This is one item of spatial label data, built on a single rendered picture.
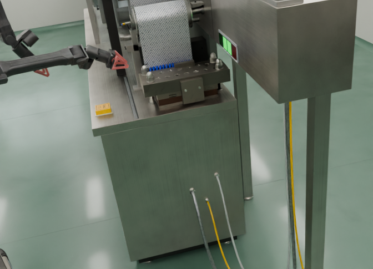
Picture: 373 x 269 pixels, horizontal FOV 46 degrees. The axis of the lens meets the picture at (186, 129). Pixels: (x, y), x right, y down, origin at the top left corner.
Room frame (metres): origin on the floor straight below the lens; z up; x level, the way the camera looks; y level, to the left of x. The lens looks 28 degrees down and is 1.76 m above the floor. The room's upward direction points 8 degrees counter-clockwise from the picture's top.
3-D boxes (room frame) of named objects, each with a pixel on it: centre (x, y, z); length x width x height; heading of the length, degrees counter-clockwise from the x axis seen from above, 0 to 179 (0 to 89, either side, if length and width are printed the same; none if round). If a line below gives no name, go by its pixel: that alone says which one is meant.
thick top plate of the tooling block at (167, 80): (1.92, -0.02, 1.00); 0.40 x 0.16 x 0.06; 99
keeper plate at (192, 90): (1.83, -0.05, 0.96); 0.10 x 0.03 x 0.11; 99
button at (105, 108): (1.88, 0.37, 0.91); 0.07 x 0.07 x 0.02; 9
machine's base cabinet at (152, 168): (3.01, 0.26, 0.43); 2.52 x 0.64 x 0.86; 9
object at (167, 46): (2.03, 0.04, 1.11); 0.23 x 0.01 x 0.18; 99
